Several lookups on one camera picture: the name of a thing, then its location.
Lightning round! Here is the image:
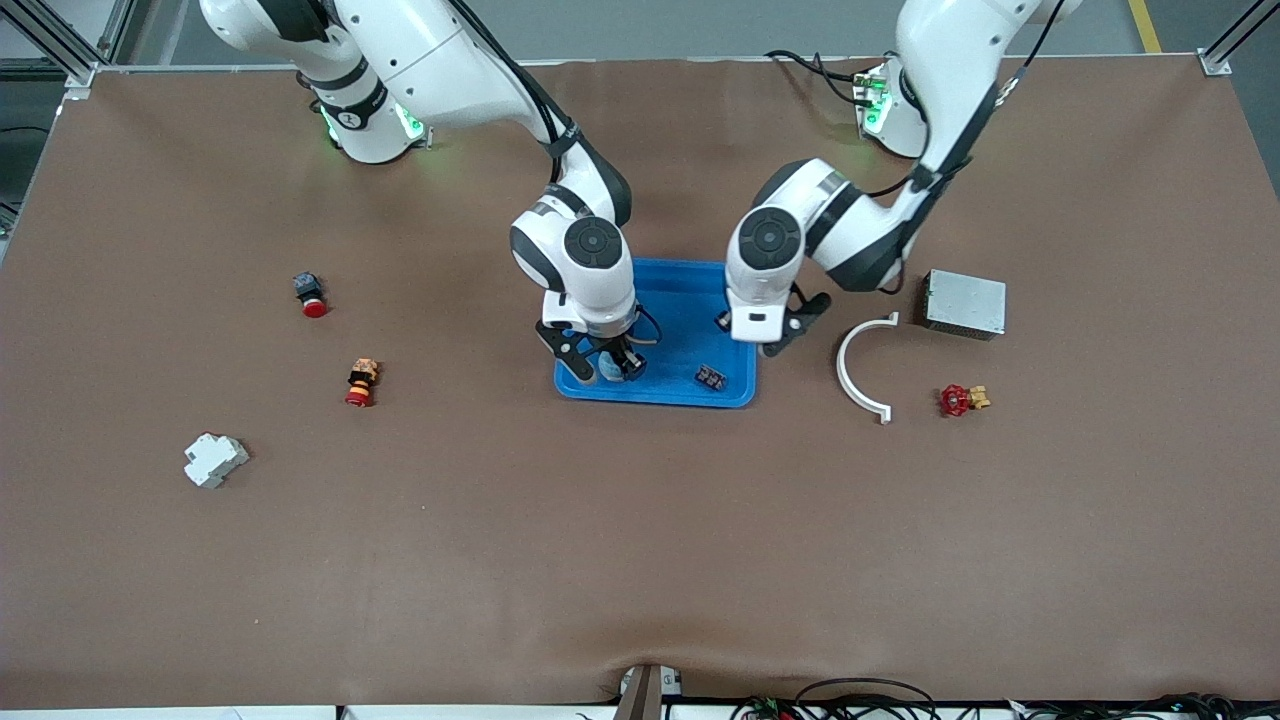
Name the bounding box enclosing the blue plastic tray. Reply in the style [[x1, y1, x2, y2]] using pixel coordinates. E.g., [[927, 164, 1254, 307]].
[[553, 256, 759, 409]]

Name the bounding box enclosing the brown table cover mat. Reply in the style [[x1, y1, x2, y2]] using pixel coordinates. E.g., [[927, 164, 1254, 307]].
[[0, 55, 1280, 709]]

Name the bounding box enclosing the grey metal power supply box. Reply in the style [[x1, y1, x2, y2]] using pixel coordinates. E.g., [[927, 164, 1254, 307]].
[[921, 269, 1007, 341]]

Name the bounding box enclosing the white circuit breaker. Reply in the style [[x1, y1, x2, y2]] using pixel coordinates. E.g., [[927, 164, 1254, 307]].
[[183, 432, 250, 490]]

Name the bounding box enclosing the white curved plastic bracket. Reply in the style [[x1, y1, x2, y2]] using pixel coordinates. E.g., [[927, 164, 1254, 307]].
[[836, 312, 900, 425]]

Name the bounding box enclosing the red handle brass valve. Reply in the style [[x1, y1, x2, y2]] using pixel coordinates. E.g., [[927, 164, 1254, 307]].
[[938, 384, 993, 418]]

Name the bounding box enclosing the black base cable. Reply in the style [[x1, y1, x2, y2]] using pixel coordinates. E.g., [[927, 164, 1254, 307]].
[[765, 48, 881, 109]]

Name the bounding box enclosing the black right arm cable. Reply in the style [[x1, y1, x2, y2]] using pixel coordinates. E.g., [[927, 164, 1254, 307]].
[[445, 0, 663, 348]]

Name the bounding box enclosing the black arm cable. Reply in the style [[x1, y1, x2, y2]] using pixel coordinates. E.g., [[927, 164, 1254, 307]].
[[445, 0, 663, 348], [865, 0, 1066, 297]]

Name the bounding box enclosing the metal table clamp bracket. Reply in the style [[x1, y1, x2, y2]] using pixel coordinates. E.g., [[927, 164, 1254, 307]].
[[612, 664, 683, 720]]

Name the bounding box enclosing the black looped cable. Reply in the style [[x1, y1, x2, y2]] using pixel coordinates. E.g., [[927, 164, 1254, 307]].
[[795, 678, 938, 720]]

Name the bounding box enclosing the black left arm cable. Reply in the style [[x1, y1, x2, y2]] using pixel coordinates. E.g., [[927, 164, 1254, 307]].
[[865, 0, 1066, 297]]

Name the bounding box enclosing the aluminium frame post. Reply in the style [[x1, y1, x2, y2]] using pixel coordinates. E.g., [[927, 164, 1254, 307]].
[[1200, 0, 1280, 79], [0, 0, 136, 101]]

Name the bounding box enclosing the black cable bundle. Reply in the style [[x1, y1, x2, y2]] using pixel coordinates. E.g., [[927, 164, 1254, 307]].
[[1000, 692, 1280, 720]]

